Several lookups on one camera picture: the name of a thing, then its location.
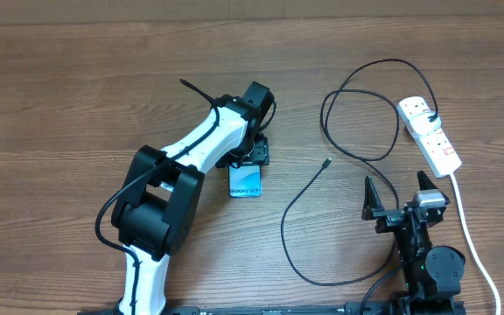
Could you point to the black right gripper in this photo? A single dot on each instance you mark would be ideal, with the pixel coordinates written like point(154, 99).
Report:
point(387, 218)

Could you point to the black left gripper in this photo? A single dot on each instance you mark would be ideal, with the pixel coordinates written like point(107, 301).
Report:
point(259, 155)

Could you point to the Samsung Galaxy smartphone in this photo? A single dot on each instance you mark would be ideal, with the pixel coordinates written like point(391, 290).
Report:
point(245, 181)

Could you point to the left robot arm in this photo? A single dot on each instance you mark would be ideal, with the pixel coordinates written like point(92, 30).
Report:
point(156, 206)

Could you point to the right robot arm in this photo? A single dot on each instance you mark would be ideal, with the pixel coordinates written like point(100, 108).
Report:
point(432, 273)

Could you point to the white charger adapter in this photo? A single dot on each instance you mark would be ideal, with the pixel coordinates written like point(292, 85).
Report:
point(424, 124)

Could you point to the white power strip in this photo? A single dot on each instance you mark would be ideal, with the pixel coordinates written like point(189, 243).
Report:
point(436, 148)

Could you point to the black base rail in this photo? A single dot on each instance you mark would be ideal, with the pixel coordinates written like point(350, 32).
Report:
point(350, 308)

